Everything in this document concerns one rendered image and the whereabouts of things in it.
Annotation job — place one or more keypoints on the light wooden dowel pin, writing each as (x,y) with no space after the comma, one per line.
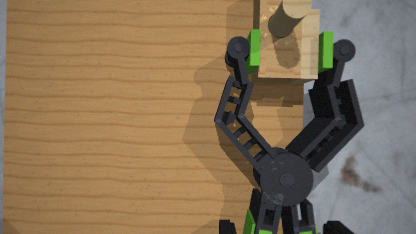
(288,14)

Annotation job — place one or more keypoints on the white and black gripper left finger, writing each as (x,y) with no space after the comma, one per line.
(225,227)

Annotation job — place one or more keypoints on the light brown wooden board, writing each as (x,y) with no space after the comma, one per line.
(109,116)

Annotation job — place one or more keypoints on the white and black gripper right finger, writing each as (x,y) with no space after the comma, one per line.
(335,227)

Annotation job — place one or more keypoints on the small wooden block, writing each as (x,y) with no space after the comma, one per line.
(280,57)

